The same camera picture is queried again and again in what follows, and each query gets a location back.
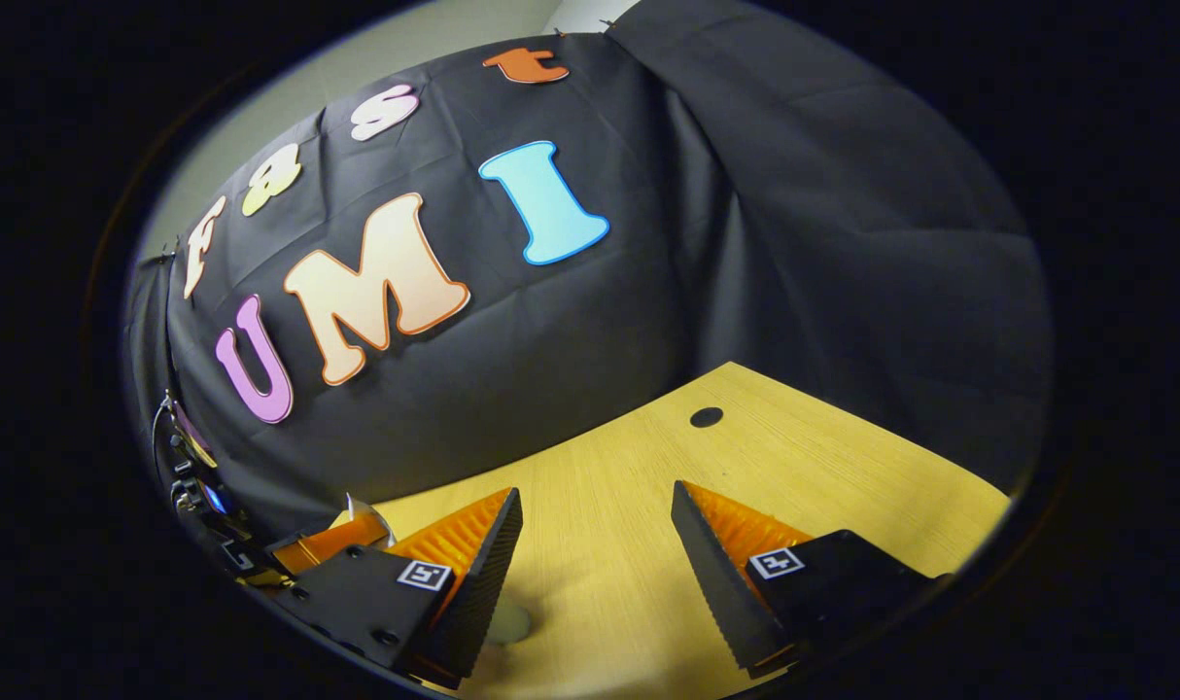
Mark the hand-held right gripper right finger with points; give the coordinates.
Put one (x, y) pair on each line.
(716, 583)

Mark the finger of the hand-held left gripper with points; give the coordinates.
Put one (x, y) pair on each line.
(337, 542)

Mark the wooden desktop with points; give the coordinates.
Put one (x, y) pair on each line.
(609, 544)

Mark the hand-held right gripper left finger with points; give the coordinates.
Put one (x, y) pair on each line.
(478, 593)

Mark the black backdrop cloth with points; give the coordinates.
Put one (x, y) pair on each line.
(794, 243)

